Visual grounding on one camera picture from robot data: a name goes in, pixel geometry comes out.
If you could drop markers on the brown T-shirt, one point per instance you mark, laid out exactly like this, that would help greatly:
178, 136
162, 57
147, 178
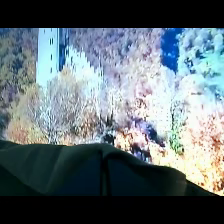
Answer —
40, 170

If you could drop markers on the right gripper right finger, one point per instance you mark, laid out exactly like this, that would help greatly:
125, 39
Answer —
121, 181

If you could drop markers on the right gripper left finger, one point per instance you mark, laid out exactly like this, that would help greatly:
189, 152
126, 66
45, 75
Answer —
88, 181

